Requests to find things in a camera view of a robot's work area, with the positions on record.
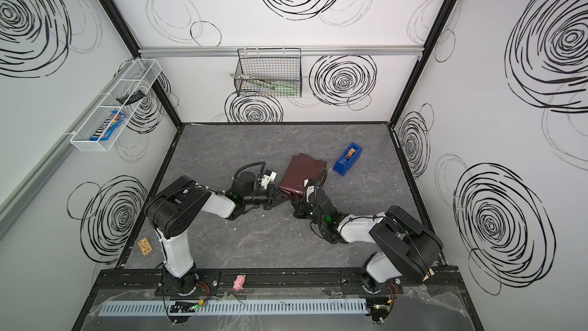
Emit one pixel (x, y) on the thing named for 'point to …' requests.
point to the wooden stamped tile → (145, 246)
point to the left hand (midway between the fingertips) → (290, 199)
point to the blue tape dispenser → (348, 158)
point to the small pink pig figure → (238, 283)
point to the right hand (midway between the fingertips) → (290, 204)
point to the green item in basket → (286, 90)
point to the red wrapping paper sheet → (301, 168)
